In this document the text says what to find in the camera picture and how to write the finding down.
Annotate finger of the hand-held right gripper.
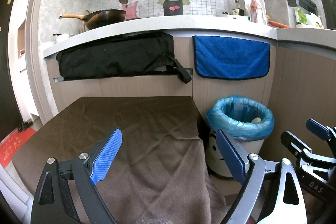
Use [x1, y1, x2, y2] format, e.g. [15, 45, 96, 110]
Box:
[280, 131, 313, 159]
[306, 119, 336, 140]

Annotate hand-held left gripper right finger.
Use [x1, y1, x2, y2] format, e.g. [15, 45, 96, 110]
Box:
[215, 129, 307, 224]

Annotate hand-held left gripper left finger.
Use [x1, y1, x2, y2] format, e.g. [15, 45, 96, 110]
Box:
[30, 128, 123, 224]

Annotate white trash bin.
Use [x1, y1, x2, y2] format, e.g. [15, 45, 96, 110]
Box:
[205, 126, 265, 178]

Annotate brown blanket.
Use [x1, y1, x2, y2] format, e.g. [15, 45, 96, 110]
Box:
[12, 96, 227, 224]

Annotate pair of dark shoes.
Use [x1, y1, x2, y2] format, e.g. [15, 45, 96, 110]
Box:
[17, 121, 33, 132]

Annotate red floor mat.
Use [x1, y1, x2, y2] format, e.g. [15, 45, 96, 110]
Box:
[0, 127, 36, 169]

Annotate black fabric bag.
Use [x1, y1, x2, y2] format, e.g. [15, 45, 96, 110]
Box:
[56, 32, 193, 84]

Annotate blue towel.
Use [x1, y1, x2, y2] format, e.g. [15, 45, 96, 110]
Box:
[192, 35, 271, 81]

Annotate white plastic bag with greens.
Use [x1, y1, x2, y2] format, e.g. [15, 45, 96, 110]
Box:
[296, 9, 324, 29]

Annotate orange carrot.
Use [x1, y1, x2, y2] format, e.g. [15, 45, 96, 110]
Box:
[268, 20, 291, 28]

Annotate red label plastic bottle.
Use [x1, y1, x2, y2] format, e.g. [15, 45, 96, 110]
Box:
[249, 0, 267, 24]

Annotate kitchen counter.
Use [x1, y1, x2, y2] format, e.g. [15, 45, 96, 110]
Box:
[43, 15, 336, 177]

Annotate black refrigerator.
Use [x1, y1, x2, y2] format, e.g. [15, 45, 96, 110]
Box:
[0, 0, 19, 146]

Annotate black wok with wooden handle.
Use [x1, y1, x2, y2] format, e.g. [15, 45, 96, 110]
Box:
[58, 9, 127, 30]

